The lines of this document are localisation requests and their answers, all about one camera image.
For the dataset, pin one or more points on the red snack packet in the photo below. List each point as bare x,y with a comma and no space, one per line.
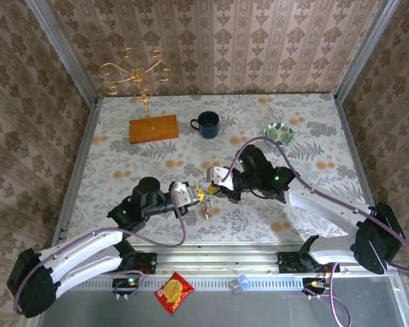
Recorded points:
174,293

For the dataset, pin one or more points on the aluminium table side rail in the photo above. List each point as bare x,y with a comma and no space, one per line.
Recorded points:
85,143
347,136

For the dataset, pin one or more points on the small circuit board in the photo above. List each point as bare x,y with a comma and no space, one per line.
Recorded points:
313,283
126,282

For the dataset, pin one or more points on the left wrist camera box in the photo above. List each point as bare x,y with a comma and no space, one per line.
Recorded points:
184,195

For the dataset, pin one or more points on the small blue grey packet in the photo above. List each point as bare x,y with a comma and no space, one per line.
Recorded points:
238,284

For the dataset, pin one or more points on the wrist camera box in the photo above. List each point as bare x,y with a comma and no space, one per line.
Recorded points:
184,195
218,175

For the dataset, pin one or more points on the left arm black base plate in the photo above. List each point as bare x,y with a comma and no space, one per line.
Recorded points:
146,264

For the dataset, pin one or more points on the aluminium table edge rail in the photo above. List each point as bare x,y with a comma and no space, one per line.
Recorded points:
218,260

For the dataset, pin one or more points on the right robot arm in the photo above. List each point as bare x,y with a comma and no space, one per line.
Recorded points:
334,207

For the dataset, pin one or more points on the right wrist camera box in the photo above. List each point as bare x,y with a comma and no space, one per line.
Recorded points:
218,175

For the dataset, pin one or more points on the dark blue mug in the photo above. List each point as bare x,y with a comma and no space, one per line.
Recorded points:
208,127

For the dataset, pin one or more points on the aluminium frame post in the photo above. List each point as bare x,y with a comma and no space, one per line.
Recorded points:
61,54
364,51

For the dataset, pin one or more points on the grey metal shelf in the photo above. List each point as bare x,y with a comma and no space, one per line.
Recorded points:
259,310

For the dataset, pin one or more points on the green leaf pattern bowl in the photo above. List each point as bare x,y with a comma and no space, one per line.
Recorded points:
277,134

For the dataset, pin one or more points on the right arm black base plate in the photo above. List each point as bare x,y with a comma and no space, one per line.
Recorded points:
288,264

